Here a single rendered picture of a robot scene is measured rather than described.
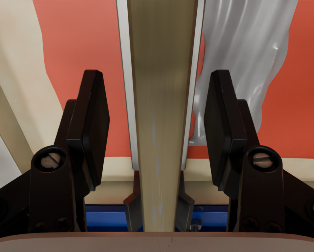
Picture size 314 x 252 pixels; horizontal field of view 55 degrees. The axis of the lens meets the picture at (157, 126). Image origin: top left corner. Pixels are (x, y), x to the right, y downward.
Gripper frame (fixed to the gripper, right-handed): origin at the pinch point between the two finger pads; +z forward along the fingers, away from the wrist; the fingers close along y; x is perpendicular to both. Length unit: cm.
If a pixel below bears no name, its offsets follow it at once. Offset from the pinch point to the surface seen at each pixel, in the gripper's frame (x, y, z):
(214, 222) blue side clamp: -28.2, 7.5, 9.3
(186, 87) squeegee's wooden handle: -1.0, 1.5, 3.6
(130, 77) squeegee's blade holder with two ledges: -5.2, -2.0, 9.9
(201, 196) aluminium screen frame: -25.6, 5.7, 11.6
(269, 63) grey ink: -6.4, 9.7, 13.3
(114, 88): -9.6, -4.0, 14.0
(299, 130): -15.6, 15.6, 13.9
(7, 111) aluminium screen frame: -11.8, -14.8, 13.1
